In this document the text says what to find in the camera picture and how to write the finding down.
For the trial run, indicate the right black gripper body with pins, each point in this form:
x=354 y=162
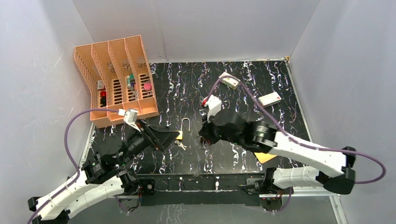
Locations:
x=213 y=133

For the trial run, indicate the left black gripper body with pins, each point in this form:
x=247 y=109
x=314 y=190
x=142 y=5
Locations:
x=150 y=136

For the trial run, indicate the silver key bunch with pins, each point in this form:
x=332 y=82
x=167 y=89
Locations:
x=180 y=144

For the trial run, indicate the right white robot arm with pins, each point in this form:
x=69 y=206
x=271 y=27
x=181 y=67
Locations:
x=331 y=170

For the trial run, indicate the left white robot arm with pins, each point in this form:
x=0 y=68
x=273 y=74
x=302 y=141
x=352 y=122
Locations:
x=104 y=175

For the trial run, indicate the white green small box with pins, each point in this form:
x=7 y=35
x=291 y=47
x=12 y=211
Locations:
x=229 y=80

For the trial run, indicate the orange spiral notebook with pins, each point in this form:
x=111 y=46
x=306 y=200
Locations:
x=263 y=158

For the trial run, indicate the white red small box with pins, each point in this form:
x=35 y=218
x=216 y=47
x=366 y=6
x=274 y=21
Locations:
x=269 y=99

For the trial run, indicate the red black item in organizer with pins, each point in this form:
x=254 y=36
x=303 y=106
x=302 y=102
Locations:
x=102 y=99

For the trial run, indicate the pink eraser in organizer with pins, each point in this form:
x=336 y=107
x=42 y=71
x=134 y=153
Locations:
x=147 y=86

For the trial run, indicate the orange plastic file organizer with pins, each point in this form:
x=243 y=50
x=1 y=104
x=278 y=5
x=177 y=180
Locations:
x=119 y=67

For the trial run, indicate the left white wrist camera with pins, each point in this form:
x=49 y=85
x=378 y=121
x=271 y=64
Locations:
x=129 y=117

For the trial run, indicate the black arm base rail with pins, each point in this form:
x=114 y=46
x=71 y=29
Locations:
x=245 y=189

